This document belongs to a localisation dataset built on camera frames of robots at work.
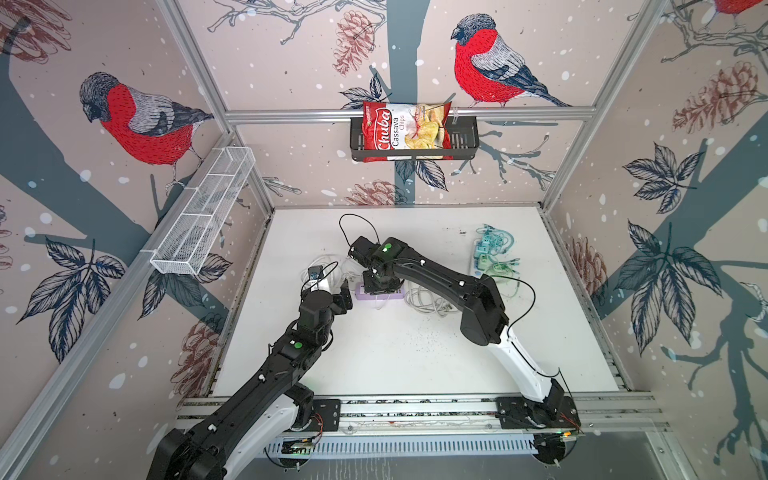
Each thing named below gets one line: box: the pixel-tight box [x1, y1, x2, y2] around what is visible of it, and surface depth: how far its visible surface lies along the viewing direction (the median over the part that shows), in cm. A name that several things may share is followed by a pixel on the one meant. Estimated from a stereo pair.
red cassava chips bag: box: [362, 101, 454, 163], surface depth 90 cm
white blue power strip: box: [468, 238, 484, 278], surface depth 102 cm
